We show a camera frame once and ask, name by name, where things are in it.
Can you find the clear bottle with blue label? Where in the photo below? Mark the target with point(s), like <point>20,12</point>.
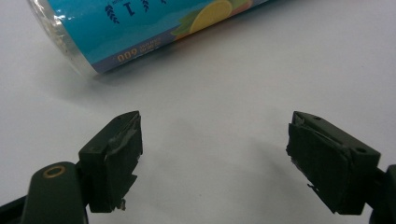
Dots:
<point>130,28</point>

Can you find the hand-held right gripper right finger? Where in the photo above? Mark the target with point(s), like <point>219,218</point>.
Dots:
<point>330,161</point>

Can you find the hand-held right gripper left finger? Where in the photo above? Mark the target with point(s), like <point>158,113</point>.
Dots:
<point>112,161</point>

